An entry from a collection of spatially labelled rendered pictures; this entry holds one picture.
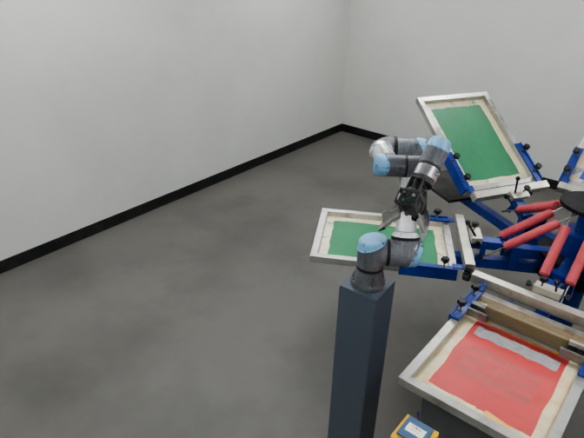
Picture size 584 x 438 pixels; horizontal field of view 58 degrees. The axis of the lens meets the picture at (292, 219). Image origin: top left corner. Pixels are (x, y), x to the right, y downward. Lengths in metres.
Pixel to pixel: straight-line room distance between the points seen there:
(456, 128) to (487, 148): 0.25
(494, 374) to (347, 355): 0.63
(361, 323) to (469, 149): 1.77
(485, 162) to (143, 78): 3.11
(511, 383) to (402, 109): 5.32
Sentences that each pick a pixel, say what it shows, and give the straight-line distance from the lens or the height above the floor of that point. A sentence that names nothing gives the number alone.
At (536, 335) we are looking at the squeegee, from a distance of 2.57.
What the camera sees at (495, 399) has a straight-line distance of 2.31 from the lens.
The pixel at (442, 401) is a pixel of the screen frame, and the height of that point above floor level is 0.99.
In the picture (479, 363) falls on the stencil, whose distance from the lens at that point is 2.44.
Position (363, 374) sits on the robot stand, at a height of 0.78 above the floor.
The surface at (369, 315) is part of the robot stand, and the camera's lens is 2.30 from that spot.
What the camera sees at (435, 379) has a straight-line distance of 2.31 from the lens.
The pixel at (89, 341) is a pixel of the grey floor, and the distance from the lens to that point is 4.03.
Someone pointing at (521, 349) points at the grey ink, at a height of 0.96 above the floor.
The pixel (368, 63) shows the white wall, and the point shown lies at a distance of 7.42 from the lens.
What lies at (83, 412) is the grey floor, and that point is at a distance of 3.56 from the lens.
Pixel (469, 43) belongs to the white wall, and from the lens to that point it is 6.76.
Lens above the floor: 2.53
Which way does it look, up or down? 28 degrees down
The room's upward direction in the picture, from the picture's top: 1 degrees clockwise
